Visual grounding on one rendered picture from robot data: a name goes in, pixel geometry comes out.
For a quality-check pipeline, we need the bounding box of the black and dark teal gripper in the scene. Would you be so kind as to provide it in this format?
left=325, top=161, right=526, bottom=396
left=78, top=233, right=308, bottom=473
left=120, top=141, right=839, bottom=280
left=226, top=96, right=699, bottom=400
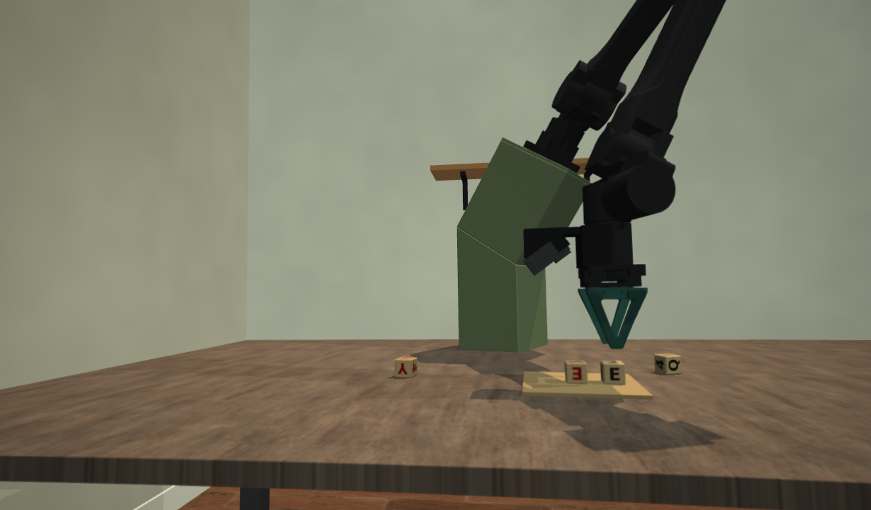
left=578, top=222, right=648, bottom=349

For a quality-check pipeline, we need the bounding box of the light orange mat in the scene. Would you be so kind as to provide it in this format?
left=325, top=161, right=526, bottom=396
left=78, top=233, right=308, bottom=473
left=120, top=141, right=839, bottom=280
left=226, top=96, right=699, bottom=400
left=522, top=372, right=653, bottom=400

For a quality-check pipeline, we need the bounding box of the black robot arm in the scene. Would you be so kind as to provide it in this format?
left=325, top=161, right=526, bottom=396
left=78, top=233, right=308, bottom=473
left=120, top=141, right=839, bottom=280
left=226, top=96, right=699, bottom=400
left=523, top=0, right=726, bottom=276

